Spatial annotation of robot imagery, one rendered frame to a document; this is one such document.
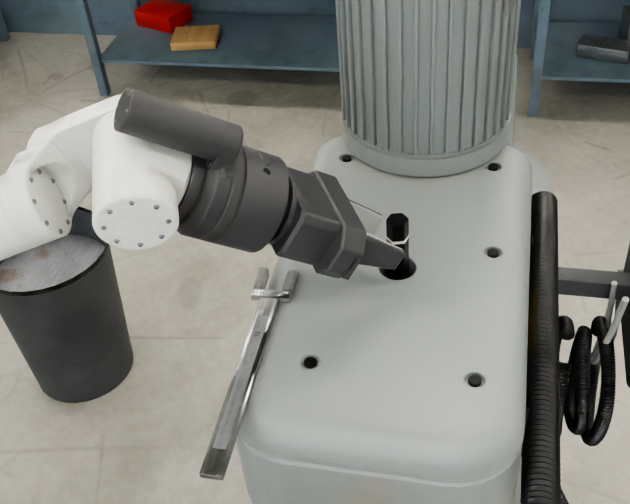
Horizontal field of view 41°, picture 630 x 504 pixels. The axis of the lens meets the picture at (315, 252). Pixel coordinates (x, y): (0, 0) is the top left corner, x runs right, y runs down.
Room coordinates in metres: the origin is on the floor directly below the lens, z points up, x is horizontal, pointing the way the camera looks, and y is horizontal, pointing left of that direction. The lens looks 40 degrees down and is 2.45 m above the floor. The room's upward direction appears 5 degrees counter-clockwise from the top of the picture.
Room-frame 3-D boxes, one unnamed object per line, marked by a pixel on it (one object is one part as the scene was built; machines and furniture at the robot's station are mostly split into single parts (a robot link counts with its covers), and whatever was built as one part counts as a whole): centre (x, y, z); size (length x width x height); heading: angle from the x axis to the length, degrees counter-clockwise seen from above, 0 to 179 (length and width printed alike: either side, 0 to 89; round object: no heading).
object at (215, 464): (0.51, 0.07, 1.89); 0.24 x 0.04 x 0.01; 166
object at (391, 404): (0.63, -0.08, 1.81); 0.47 x 0.26 x 0.16; 165
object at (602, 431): (0.82, -0.34, 1.45); 0.18 x 0.16 x 0.21; 165
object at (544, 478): (0.61, -0.23, 1.79); 0.45 x 0.04 x 0.04; 165
